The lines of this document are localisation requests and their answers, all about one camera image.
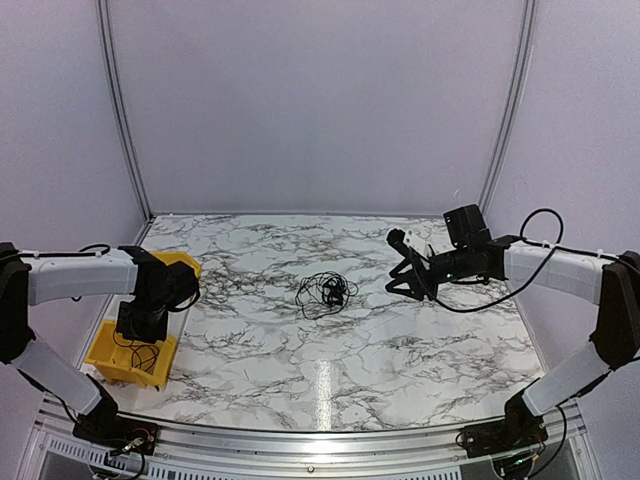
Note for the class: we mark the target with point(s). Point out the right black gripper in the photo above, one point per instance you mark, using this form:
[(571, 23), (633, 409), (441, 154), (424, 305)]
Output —
[(418, 290)]

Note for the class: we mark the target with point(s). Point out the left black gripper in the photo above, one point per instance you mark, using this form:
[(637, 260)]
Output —
[(159, 332)]

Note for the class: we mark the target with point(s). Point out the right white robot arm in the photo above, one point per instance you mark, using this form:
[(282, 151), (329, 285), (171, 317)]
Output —
[(610, 282)]

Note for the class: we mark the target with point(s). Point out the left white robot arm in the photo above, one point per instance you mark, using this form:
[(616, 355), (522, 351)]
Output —
[(31, 278)]

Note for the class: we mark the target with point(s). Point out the near yellow bin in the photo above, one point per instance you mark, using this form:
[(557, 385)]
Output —
[(132, 362)]

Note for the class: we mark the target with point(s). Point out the yellow bin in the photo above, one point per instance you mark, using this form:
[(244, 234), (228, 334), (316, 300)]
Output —
[(132, 362), (184, 272)]

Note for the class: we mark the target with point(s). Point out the far yellow bin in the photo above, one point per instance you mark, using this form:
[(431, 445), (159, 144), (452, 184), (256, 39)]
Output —
[(184, 272)]

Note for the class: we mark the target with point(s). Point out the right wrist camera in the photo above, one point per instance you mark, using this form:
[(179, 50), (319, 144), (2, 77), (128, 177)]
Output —
[(404, 241)]

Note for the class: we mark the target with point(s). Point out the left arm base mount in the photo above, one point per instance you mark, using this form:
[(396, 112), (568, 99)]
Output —
[(105, 426)]

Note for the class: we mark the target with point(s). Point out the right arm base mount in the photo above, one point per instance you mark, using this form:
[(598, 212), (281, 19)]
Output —
[(519, 428)]

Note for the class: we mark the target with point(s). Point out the aluminium front rail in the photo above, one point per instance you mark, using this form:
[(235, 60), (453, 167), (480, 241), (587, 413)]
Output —
[(185, 451)]

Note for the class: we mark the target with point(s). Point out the right aluminium corner post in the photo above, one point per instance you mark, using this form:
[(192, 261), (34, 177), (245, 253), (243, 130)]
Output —
[(513, 100)]

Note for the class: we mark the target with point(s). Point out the aluminium corner post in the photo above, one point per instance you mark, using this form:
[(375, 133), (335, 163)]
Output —
[(513, 100), (125, 136)]

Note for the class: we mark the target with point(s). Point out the left aluminium corner post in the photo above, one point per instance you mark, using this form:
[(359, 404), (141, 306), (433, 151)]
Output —
[(125, 136)]

